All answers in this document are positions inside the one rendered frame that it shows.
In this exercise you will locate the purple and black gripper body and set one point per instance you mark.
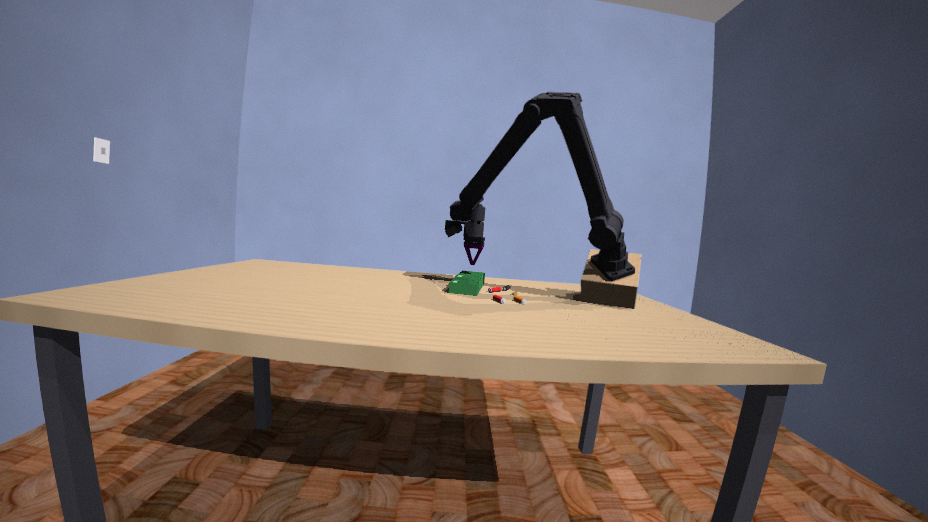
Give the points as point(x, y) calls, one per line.
point(478, 232)

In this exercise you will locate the green rack of three bins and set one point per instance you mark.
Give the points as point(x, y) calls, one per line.
point(468, 284)

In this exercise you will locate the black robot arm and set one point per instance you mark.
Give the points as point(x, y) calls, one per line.
point(612, 260)

